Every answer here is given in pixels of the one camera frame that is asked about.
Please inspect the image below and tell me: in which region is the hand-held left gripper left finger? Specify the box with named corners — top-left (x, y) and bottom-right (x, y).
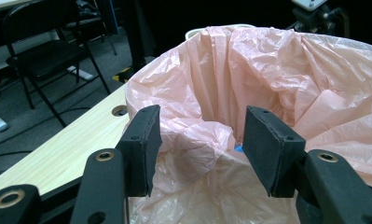
top-left (115, 104), bottom-right (163, 198)

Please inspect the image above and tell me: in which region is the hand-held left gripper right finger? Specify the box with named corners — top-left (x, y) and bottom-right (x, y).
top-left (241, 105), bottom-right (307, 199)

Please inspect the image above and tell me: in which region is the pink plastic trash bag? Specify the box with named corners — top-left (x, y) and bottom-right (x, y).
top-left (124, 25), bottom-right (372, 224)

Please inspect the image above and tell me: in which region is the black stand with striped base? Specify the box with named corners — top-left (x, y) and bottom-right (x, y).
top-left (112, 0), bottom-right (154, 84)

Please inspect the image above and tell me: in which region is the black folding chair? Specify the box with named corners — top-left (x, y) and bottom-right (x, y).
top-left (61, 0), bottom-right (118, 57)
top-left (1, 0), bottom-right (112, 129)

